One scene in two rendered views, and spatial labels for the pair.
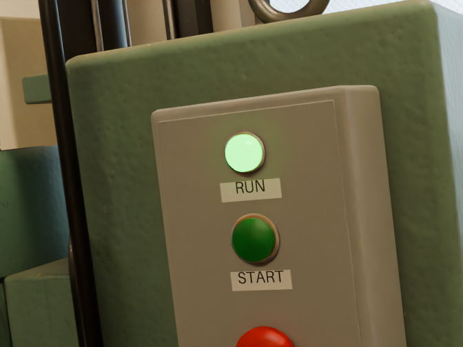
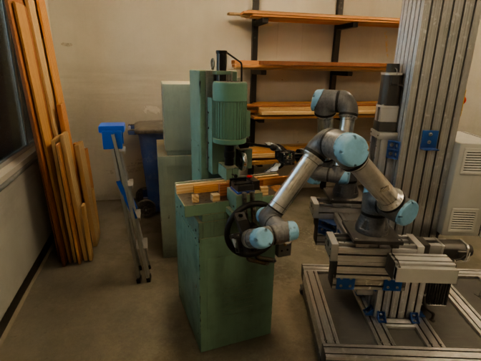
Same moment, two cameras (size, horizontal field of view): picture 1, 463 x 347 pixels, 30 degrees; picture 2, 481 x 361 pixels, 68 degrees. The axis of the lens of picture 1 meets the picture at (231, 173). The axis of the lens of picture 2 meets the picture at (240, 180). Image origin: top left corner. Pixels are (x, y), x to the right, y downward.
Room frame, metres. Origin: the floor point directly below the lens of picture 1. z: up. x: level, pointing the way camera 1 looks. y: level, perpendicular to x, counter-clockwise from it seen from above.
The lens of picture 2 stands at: (1.99, 1.55, 1.56)
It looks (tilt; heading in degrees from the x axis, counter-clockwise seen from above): 18 degrees down; 224
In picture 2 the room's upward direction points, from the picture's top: 1 degrees clockwise
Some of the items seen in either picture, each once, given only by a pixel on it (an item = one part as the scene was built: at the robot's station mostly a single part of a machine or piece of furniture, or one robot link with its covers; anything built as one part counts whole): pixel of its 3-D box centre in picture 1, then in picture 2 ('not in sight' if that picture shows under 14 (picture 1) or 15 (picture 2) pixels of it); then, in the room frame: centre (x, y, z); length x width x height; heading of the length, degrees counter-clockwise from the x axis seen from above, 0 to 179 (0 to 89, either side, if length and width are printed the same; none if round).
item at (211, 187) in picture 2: not in sight; (245, 183); (0.59, 0.25, 0.92); 0.60 x 0.02 x 0.04; 156
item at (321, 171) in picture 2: not in sight; (317, 173); (0.37, 0.57, 1.01); 0.11 x 0.08 x 0.11; 109
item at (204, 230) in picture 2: not in sight; (221, 205); (0.63, 0.10, 0.76); 0.57 x 0.45 x 0.09; 66
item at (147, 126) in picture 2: not in sight; (162, 167); (-0.11, -1.63, 0.48); 0.64 x 0.54 x 0.97; 150
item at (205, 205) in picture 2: not in sight; (237, 200); (0.72, 0.32, 0.87); 0.61 x 0.30 x 0.06; 156
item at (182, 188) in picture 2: not in sight; (230, 183); (0.66, 0.20, 0.93); 0.60 x 0.02 x 0.05; 156
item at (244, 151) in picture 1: (243, 153); not in sight; (0.39, -0.01, 1.46); 0.02 x 0.01 x 0.02; 66
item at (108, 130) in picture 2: not in sight; (127, 205); (0.82, -0.69, 0.58); 0.27 x 0.25 x 1.16; 148
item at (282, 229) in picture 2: not in sight; (280, 230); (0.98, 0.80, 0.95); 0.11 x 0.11 x 0.08; 65
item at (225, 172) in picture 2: not in sight; (227, 172); (0.67, 0.20, 0.99); 0.14 x 0.07 x 0.09; 66
